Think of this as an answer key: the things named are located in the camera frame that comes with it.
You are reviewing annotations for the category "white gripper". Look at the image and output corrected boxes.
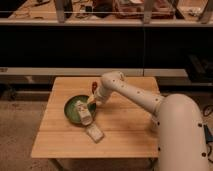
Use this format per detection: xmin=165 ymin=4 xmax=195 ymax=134
xmin=87 ymin=88 xmax=110 ymax=106

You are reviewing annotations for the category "green ceramic bowl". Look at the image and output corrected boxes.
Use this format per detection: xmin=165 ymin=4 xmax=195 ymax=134
xmin=64 ymin=95 xmax=96 ymax=126

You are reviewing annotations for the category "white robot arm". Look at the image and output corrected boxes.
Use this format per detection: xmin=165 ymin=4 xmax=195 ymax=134
xmin=88 ymin=71 xmax=210 ymax=171

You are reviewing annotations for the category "red small bottle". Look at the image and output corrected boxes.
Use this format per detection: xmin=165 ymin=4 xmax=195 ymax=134
xmin=92 ymin=82 xmax=98 ymax=94

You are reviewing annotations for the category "small white box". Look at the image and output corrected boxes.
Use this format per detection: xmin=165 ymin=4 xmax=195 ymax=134
xmin=86 ymin=124 xmax=104 ymax=143

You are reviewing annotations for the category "wooden table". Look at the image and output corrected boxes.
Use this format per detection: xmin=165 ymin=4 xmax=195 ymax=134
xmin=31 ymin=77 xmax=158 ymax=158

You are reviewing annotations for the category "grey metal shelf rack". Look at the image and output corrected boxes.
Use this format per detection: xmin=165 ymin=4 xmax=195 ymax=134
xmin=0 ymin=0 xmax=213 ymax=76

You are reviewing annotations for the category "black power adapter box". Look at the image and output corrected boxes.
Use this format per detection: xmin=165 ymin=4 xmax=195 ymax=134
xmin=204 ymin=124 xmax=213 ymax=144

